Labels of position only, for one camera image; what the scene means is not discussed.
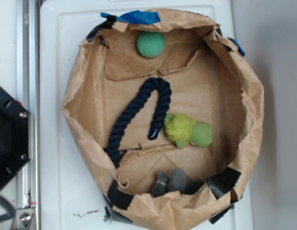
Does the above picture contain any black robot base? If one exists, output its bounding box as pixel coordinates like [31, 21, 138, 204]
[0, 86, 30, 191]

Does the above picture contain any blue tape piece top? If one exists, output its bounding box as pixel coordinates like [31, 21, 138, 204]
[100, 11, 160, 25]

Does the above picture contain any black tape patch right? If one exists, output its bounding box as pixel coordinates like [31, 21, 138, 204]
[206, 167, 241, 199]

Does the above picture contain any blue tape piece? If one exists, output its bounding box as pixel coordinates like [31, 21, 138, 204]
[100, 11, 160, 25]
[228, 37, 246, 57]

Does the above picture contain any gray plush animal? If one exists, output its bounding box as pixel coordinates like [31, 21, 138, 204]
[151, 168, 204, 197]

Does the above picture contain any black tape patch left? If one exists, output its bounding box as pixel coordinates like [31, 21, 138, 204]
[107, 180, 134, 210]

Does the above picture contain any brown paper bag bin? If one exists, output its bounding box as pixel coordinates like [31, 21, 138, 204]
[62, 9, 264, 230]

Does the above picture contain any aluminium rail frame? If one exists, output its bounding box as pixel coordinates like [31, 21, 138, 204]
[16, 0, 42, 230]

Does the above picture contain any dark navy rope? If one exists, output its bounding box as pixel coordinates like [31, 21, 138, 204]
[106, 77, 173, 168]

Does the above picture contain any white plastic tray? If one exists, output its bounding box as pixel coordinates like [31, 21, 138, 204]
[38, 0, 255, 230]

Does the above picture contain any yellow-green plush turtle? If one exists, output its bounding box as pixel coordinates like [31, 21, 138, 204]
[164, 114, 213, 149]

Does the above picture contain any black tape patch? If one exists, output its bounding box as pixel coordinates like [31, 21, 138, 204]
[206, 167, 241, 199]
[107, 180, 134, 210]

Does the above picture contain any blue tape piece right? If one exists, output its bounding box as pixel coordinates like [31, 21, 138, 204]
[228, 37, 246, 57]

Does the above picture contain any green textured ball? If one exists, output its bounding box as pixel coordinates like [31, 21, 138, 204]
[137, 31, 166, 58]

